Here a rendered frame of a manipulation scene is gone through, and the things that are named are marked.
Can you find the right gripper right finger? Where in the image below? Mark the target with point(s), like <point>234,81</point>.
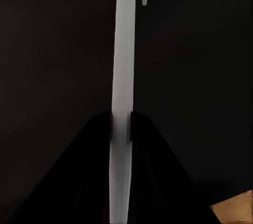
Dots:
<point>184,203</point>

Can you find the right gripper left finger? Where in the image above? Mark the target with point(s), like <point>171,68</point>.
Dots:
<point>84,160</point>

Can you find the pen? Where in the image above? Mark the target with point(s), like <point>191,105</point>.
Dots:
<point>120,164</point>

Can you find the desk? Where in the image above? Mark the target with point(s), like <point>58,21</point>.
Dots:
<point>193,77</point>

